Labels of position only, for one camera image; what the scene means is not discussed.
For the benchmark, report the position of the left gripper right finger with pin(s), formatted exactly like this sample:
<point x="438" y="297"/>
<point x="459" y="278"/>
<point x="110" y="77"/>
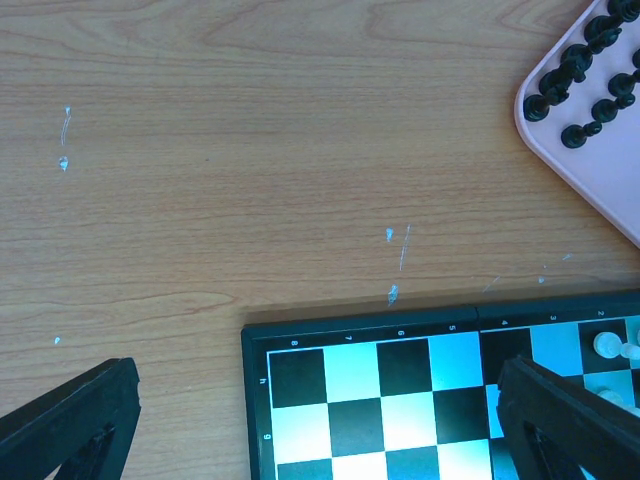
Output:
<point x="555" y="429"/>

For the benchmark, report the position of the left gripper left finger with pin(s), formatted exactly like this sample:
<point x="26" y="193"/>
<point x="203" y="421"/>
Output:
<point x="82" y="429"/>

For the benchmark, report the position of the white pawn chess piece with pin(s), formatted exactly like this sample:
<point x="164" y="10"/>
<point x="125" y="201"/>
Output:
<point x="611" y="396"/>
<point x="609" y="345"/>

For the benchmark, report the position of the black pawn chess piece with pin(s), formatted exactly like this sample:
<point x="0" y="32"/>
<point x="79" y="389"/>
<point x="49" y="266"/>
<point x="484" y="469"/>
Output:
<point x="575" y="136"/>

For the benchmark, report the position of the black and silver chessboard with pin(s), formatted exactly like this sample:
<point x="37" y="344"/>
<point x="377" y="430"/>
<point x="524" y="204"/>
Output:
<point x="413" y="394"/>

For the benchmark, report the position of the pink plastic tray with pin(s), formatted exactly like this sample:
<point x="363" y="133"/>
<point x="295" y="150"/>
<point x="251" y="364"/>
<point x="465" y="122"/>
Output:
<point x="596" y="64"/>

